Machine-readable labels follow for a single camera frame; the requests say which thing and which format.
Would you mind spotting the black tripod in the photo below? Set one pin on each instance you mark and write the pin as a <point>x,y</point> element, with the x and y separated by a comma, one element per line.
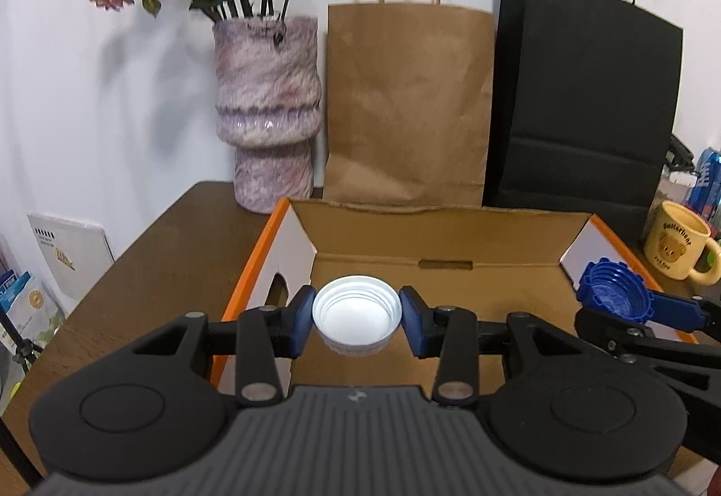
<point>20,355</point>

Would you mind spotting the brown paper bag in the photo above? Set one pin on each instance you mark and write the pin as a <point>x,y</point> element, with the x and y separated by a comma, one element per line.
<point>405,107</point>

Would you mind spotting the white flat box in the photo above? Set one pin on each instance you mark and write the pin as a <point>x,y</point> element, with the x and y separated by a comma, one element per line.
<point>70,248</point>

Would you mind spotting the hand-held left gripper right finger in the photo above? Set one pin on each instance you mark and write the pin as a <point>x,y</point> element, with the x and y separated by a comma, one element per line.
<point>411,322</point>

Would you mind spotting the white packet with gold seal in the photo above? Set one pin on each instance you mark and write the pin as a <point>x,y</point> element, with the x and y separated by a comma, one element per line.
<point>36,313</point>

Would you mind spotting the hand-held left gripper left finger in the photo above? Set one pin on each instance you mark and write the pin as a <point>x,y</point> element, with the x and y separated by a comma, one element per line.
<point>303,317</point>

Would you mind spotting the cardboard box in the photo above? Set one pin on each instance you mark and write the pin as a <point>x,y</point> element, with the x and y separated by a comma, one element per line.
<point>450,253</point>

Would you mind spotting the yellow bear mug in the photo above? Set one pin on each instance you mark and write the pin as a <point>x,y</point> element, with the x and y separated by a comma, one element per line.
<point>676,242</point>

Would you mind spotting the pink marbled ceramic vase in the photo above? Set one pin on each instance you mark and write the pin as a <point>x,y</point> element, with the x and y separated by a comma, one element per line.
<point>267,107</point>

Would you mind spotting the blue notched jar lid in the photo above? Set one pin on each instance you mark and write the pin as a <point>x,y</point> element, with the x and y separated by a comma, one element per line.
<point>614,290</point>

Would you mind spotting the white jar lid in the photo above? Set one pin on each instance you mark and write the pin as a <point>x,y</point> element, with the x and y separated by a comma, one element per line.
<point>356,317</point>

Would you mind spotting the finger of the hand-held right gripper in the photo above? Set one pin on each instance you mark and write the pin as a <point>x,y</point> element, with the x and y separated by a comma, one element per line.
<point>608,328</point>
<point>679,311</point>

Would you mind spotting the black paper bag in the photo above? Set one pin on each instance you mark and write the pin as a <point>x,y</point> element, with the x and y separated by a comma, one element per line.
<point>580,96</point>

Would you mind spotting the blue and white packet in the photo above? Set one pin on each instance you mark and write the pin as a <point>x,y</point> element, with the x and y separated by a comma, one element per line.
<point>12,290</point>

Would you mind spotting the blue drink can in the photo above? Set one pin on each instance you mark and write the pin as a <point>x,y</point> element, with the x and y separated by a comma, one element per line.
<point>707,186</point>

